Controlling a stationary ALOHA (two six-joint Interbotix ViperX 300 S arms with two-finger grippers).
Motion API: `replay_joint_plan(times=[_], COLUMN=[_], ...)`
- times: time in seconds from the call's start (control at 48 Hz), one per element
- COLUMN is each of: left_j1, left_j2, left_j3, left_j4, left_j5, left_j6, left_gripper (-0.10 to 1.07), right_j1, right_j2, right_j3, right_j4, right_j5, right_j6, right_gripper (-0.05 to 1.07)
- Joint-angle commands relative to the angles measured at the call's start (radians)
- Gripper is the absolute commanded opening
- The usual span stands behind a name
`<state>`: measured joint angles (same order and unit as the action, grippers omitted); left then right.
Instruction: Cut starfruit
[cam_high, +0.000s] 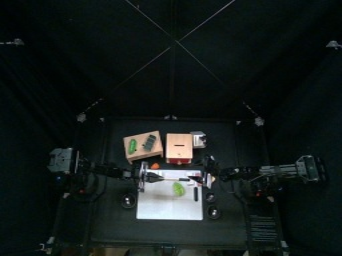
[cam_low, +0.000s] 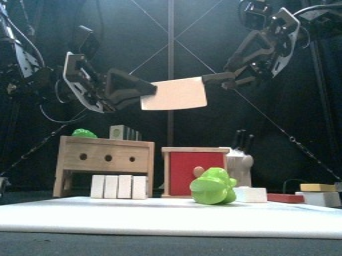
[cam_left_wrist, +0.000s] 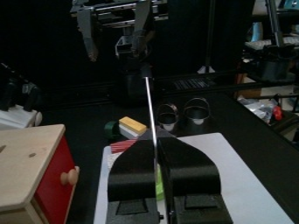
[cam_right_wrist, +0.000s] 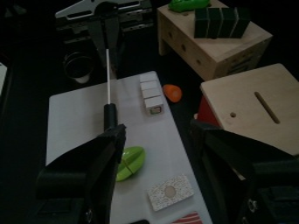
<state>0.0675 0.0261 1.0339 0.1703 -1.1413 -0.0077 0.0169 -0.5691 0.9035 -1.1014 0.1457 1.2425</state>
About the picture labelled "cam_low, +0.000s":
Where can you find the beige paper sheet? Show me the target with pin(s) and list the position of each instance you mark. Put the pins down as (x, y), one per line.
(176, 94)

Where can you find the green toy starfruit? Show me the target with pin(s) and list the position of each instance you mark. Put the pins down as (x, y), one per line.
(213, 186)

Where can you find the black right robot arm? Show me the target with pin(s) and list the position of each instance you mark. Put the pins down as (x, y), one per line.
(323, 16)

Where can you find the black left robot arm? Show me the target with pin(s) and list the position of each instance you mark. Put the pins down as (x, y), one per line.
(21, 56)

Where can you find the white block with green circle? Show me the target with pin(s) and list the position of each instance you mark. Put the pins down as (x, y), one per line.
(118, 132)

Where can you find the dark toy slices row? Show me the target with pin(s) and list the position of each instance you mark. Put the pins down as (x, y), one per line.
(134, 134)

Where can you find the small green toy vegetable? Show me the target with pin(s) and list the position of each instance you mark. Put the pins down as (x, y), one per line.
(83, 133)

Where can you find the wooden shelf with three holes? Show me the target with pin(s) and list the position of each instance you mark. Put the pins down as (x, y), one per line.
(105, 155)

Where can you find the red wooden box with knob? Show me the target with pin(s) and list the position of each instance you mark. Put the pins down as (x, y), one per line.
(181, 173)

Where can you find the white rectangular block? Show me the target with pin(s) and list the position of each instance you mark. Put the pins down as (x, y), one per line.
(98, 186)
(139, 187)
(111, 187)
(125, 187)

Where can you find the pale wooden knife block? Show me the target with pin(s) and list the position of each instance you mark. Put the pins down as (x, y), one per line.
(241, 168)

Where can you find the low white square block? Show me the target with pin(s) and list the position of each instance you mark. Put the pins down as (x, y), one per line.
(252, 195)

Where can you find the white cutting board mat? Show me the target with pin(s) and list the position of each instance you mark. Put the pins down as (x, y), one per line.
(169, 218)

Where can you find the flat yellow block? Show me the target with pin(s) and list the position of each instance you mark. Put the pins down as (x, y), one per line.
(317, 187)

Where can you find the flat red block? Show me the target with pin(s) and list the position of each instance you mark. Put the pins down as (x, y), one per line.
(285, 198)

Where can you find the white box under yellow block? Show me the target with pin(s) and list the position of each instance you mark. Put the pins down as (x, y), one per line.
(323, 199)

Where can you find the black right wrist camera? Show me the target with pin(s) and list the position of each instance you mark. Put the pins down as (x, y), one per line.
(256, 13)

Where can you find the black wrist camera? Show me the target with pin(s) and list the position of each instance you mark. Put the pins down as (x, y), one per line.
(86, 41)
(256, 13)

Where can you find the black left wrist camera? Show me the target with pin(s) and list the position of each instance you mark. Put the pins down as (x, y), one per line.
(86, 41)

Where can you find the grey vertical frame pole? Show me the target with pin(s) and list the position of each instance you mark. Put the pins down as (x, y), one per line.
(170, 40)

